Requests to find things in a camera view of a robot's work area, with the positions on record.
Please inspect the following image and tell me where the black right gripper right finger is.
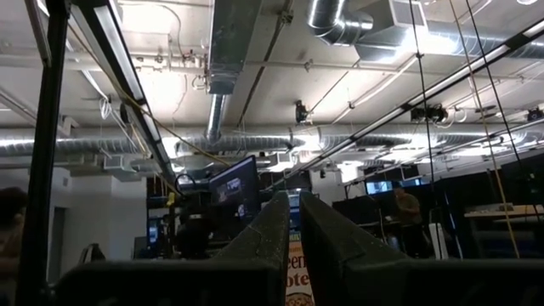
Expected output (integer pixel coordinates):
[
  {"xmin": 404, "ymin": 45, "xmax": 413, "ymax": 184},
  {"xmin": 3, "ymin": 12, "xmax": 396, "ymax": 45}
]
[{"xmin": 298, "ymin": 190, "xmax": 544, "ymax": 306}]

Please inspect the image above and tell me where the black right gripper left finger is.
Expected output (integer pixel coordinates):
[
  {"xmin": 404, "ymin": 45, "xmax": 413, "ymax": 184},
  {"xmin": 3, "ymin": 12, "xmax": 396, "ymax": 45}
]
[{"xmin": 54, "ymin": 190, "xmax": 292, "ymax": 306}]

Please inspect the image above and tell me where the orange Cheerios Protein cereal box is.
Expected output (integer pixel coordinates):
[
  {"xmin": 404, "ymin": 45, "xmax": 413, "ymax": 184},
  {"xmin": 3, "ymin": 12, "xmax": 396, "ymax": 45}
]
[{"xmin": 285, "ymin": 231, "xmax": 316, "ymax": 306}]

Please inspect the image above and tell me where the person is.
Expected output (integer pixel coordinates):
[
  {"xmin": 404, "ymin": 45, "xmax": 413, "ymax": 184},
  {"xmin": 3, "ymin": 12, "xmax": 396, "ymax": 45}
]
[
  {"xmin": 393, "ymin": 186, "xmax": 427, "ymax": 258},
  {"xmin": 0, "ymin": 186, "xmax": 29, "ymax": 306}
]

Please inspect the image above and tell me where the black computer monitor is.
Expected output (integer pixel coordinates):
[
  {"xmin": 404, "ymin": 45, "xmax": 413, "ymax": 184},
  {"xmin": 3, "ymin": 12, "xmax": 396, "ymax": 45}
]
[{"xmin": 207, "ymin": 155, "xmax": 262, "ymax": 222}]

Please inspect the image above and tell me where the long ceiling light strip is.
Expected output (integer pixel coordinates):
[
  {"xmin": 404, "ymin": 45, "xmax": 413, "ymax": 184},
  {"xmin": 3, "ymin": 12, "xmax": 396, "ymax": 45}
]
[
  {"xmin": 271, "ymin": 19, "xmax": 544, "ymax": 191},
  {"xmin": 70, "ymin": 0, "xmax": 178, "ymax": 183}
]

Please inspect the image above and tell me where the long ribbed silver duct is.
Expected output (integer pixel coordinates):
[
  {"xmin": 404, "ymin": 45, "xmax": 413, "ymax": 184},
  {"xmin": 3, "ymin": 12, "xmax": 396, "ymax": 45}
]
[{"xmin": 0, "ymin": 126, "xmax": 544, "ymax": 159}]

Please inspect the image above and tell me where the yellow hanging rope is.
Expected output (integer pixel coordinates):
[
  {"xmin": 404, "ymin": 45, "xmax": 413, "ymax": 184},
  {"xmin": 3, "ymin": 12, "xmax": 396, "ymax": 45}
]
[{"xmin": 448, "ymin": 0, "xmax": 522, "ymax": 259}]

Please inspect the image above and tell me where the black vertical rig post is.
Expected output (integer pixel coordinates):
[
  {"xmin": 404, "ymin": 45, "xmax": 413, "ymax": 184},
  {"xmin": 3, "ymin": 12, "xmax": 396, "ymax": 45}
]
[{"xmin": 15, "ymin": 0, "xmax": 71, "ymax": 306}]

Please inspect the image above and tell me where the rectangular metal ceiling duct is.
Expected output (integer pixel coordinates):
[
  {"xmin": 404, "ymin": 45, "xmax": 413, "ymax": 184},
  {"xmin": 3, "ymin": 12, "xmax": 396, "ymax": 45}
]
[{"xmin": 206, "ymin": 0, "xmax": 264, "ymax": 144}]

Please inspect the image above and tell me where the round silver air duct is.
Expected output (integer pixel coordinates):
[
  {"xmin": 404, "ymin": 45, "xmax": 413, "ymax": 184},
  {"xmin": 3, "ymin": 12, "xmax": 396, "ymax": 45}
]
[{"xmin": 306, "ymin": 0, "xmax": 544, "ymax": 61}]

